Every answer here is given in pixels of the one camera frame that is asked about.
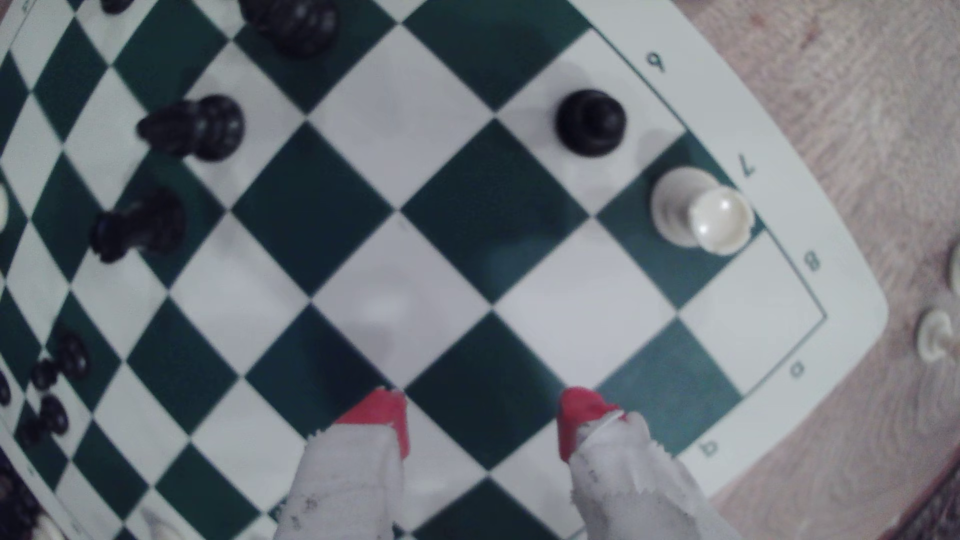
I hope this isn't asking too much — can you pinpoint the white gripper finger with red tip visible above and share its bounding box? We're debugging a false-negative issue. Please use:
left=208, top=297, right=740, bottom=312
left=273, top=387, right=411, bottom=540
left=557, top=387, right=744, bottom=540

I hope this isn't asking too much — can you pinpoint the white rook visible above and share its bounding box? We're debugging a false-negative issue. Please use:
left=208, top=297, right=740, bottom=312
left=649, top=165, right=756, bottom=258

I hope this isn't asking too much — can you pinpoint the green and white chessboard mat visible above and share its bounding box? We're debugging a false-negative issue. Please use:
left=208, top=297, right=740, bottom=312
left=0, top=0, right=890, bottom=540

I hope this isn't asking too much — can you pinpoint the black rook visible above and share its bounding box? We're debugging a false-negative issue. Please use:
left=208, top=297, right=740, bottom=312
left=90, top=187, right=188, bottom=265

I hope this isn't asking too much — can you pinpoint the white pawn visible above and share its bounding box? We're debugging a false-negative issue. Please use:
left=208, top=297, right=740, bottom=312
left=915, top=309, right=957, bottom=365

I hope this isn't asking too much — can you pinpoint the black bishop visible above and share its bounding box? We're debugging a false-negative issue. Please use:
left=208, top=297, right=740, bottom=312
left=238, top=0, right=340, bottom=60
left=135, top=93, right=247, bottom=163

